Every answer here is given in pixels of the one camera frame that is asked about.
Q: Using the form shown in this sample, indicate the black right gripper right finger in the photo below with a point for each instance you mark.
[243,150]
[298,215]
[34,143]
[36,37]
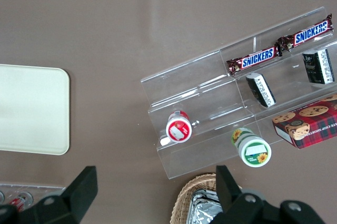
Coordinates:
[229,200]

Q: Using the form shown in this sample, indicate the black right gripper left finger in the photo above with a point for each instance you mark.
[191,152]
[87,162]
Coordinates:
[81,192]

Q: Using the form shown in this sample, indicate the light wicker basket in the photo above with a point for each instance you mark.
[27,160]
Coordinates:
[181,200]

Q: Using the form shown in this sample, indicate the beige rectangular tray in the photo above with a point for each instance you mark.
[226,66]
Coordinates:
[31,110]

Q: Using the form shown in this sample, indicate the stacked aluminium foil trays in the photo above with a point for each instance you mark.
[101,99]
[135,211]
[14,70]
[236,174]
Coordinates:
[204,208]

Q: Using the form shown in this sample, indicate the clear acrylic bottle rack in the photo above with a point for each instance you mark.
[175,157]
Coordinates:
[39,189]

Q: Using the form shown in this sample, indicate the green sunflower yoghurt cup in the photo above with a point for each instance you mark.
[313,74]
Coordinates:
[254,151]

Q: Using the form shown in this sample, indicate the red yoghurt cup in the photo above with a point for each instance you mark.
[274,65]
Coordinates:
[178,129]

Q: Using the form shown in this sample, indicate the clear acrylic stepped shelf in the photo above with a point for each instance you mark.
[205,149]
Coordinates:
[205,95]

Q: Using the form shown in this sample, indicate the red tartan cookie box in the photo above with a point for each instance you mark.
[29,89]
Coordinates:
[313,124]

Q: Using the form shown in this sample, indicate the small black white carton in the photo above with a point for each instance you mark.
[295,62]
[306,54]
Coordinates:
[262,89]
[318,67]

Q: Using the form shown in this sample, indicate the brown Snickers bar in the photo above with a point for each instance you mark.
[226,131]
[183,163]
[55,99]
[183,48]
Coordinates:
[256,58]
[308,33]

